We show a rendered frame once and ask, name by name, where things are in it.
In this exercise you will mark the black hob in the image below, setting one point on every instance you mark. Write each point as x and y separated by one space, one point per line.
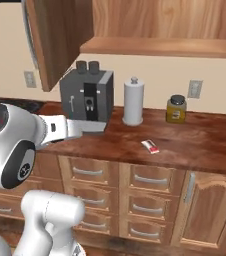
21 104

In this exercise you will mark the open wooden cabinet door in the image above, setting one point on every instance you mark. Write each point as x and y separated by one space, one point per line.
60 40

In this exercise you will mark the white paper towel roll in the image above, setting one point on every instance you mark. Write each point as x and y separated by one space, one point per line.
133 101

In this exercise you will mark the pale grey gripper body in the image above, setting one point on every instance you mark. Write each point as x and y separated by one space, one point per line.
74 129

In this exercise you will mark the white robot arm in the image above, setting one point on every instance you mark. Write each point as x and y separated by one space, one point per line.
11 143

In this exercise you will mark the grey coffee machine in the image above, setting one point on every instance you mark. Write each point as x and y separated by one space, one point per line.
75 96

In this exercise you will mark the wooden wall cabinet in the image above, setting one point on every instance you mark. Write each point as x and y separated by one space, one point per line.
165 25

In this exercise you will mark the yellow jam jar black lid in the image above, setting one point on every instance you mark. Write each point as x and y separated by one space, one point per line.
176 111

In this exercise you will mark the white and red bar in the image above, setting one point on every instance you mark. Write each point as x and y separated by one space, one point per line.
150 146

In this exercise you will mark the wooden drawer front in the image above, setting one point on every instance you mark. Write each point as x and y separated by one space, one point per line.
150 207
151 178
148 230
88 170
93 200
48 166
0 203
96 222

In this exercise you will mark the wooden base cabinet door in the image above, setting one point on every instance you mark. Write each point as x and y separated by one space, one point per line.
208 210

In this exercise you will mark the white wall outlet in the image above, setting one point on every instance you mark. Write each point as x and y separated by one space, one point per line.
30 79
195 89

